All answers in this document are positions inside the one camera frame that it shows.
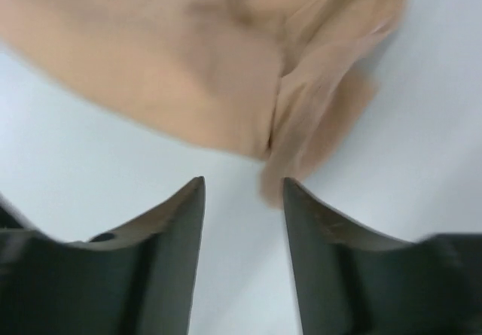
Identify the tan t shirt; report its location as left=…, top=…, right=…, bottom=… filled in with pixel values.
left=1, top=0, right=406, bottom=205

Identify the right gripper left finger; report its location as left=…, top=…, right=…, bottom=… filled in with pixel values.
left=1, top=177, right=206, bottom=334

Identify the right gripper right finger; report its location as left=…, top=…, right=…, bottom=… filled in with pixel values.
left=283, top=178, right=481, bottom=334

